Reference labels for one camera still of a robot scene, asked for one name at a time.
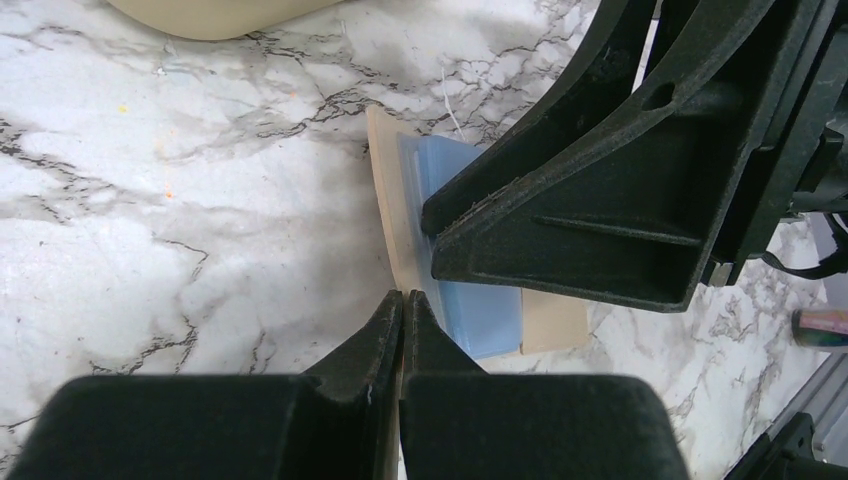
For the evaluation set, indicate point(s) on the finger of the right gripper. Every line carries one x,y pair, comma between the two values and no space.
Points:
597,79

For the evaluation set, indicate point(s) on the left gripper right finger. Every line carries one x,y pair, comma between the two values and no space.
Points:
458,421

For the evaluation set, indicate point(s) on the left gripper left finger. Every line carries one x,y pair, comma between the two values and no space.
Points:
336,420

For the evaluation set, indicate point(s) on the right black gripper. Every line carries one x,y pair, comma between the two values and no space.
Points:
630,212

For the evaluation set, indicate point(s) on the pink object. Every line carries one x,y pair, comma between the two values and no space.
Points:
820,329

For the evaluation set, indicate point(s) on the beige oval tray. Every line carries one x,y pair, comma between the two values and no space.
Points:
212,20

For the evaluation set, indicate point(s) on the aluminium frame rail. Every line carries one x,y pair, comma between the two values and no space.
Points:
824,398

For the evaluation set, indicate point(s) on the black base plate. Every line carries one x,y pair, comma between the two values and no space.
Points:
787,456

